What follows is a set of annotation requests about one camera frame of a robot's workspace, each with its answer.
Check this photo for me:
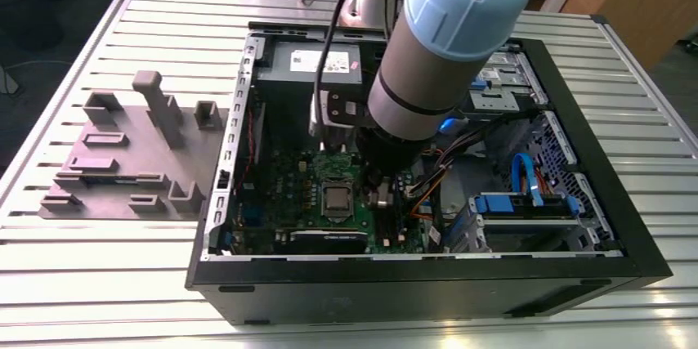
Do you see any black cable bundle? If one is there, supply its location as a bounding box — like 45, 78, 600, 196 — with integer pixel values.
406, 110, 546, 199

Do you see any RAM stick with gold contacts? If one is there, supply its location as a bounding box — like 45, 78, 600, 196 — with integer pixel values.
79, 176, 141, 185

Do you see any wooden cabinet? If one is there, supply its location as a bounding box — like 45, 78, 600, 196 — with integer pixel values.
561, 0, 698, 68

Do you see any boxy white wrist camera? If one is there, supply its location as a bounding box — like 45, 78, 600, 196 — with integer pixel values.
307, 89, 373, 138

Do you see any black RAM slot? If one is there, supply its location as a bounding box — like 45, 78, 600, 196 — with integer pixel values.
370, 210, 390, 244

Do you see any green motherboard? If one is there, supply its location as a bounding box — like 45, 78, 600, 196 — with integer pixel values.
234, 146, 430, 254

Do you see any grey metal drive cage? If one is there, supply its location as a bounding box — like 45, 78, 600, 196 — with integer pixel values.
457, 40, 550, 133

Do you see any grey parts rack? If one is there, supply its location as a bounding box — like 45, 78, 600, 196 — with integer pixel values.
37, 69, 230, 221

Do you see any red data cable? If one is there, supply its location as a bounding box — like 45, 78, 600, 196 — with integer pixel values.
533, 165, 557, 199

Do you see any grey power supply unit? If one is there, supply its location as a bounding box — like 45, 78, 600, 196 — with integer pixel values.
255, 40, 365, 150

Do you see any red twisted wire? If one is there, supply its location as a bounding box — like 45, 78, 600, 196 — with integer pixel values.
235, 105, 259, 191

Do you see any hard disk in blue carrier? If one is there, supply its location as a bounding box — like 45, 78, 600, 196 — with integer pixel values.
472, 193, 582, 221

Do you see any black PC case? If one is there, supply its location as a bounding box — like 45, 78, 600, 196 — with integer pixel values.
185, 20, 673, 325

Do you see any black graphics card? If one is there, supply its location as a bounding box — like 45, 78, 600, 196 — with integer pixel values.
271, 228, 370, 255

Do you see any orange wire bundle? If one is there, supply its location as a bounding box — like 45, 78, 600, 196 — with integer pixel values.
409, 187, 441, 223

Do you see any grey metal disk bay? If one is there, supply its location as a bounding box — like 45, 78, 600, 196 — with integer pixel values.
445, 197, 626, 256

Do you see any blue flat data cable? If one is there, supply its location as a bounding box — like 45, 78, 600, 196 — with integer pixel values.
512, 152, 546, 207

